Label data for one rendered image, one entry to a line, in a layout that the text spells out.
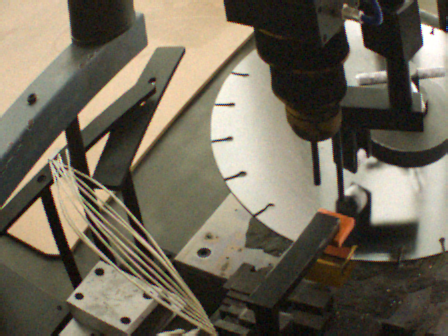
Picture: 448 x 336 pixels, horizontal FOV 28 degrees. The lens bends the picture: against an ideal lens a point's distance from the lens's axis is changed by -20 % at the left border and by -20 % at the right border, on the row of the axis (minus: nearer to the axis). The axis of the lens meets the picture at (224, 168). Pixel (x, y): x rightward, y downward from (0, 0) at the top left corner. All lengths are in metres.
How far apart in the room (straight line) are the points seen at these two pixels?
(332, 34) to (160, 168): 0.57
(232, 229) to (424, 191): 0.21
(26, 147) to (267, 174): 0.19
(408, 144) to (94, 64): 0.25
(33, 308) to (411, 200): 0.37
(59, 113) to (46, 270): 0.31
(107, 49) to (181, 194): 0.33
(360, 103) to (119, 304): 0.24
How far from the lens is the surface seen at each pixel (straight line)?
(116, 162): 0.85
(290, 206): 0.74
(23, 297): 0.89
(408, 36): 0.65
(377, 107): 0.70
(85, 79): 0.76
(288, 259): 0.66
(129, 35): 0.79
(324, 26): 0.54
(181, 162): 1.10
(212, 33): 1.27
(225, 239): 0.87
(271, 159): 0.78
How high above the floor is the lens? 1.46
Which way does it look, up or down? 41 degrees down
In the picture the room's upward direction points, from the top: 9 degrees counter-clockwise
